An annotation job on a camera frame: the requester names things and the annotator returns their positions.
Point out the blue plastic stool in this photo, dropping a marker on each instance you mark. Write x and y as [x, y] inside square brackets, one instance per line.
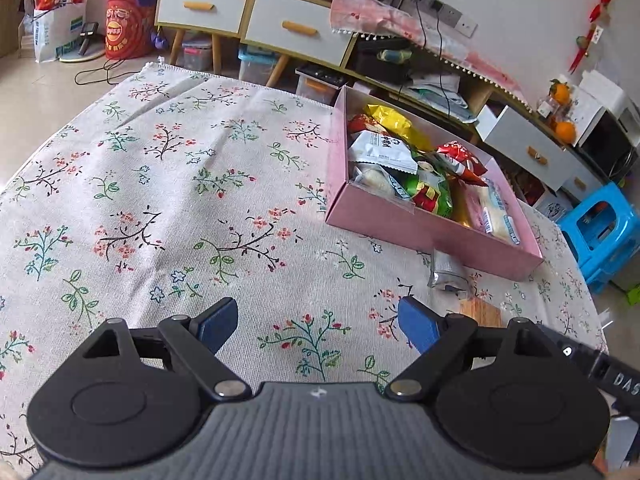
[615, 210]

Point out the white grey biscuit packet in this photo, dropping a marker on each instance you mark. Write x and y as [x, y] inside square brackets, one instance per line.
[380, 152]

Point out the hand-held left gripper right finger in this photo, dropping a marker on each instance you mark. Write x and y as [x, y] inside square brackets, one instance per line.
[417, 322]

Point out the floral tablecloth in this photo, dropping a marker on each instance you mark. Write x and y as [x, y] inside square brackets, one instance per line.
[175, 210]

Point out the green cartoon snack packet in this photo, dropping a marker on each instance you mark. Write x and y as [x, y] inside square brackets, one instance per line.
[430, 190]

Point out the white shopping bag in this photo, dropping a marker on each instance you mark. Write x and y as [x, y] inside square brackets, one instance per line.
[55, 25]

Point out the long white snack packet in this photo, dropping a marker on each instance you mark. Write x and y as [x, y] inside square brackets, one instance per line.
[497, 215]

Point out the pink cake packet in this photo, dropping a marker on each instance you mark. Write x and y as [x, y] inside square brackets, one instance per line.
[470, 205]

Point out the white cartoon carton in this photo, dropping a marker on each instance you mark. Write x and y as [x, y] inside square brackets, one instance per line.
[552, 209]

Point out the white storage box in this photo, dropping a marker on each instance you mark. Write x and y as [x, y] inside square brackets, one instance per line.
[317, 87]

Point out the silver foil snack packet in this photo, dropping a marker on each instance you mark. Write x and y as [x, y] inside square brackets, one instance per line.
[445, 270]

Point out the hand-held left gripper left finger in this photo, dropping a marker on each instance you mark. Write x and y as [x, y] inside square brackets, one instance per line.
[220, 322]

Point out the small red snack packet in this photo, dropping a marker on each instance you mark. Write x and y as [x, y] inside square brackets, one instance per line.
[460, 160]

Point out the red wall decoration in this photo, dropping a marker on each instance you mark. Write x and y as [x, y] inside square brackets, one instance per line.
[597, 10]

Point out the clear storage box pink lid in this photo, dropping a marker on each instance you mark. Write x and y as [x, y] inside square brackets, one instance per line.
[196, 55]

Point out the pink lace cloth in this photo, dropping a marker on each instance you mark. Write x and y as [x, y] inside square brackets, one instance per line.
[390, 20]

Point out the large red snack packet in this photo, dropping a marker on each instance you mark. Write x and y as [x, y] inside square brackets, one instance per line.
[360, 124]

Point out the orange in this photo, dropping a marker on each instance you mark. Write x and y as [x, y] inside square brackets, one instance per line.
[560, 92]
[566, 130]

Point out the stack of papers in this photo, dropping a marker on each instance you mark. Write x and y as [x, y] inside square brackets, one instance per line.
[440, 92]

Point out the small white blue bun packet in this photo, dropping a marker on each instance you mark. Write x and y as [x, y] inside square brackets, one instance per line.
[375, 180]

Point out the white microwave oven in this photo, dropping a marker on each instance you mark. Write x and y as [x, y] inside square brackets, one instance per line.
[610, 130]

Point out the clear cracker packet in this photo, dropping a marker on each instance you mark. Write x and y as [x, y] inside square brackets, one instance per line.
[480, 312]

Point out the black device on white stand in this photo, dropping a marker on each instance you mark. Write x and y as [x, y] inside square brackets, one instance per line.
[89, 35]

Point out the clear storage box blue lid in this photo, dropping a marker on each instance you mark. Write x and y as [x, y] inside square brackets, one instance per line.
[256, 67]

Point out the yellow snack packet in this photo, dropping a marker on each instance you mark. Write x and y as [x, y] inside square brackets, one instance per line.
[390, 120]

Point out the wall socket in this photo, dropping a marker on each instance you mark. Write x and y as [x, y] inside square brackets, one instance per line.
[447, 12]

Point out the red gift bag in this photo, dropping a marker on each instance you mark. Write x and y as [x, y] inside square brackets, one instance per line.
[122, 25]

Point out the pink cardboard box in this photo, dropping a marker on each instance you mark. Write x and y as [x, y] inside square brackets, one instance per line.
[400, 230]

